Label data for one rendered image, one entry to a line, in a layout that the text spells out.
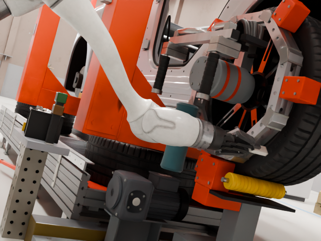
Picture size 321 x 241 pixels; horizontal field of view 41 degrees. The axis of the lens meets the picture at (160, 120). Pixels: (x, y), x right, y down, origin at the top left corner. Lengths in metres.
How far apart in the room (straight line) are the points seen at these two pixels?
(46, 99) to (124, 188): 2.14
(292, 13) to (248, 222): 0.77
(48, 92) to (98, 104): 1.94
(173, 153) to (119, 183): 0.27
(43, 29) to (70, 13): 2.63
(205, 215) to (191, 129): 1.13
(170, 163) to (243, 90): 0.38
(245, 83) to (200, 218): 0.95
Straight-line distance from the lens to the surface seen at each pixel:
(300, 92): 1.35
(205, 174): 1.61
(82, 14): 1.15
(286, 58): 1.43
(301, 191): 7.51
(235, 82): 1.55
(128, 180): 1.73
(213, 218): 2.35
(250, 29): 1.43
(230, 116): 1.75
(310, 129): 1.45
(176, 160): 1.63
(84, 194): 2.01
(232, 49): 1.39
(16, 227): 2.02
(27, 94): 3.73
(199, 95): 1.34
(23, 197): 1.98
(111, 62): 1.21
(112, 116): 1.87
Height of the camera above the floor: 0.64
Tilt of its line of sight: level
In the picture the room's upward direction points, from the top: 15 degrees clockwise
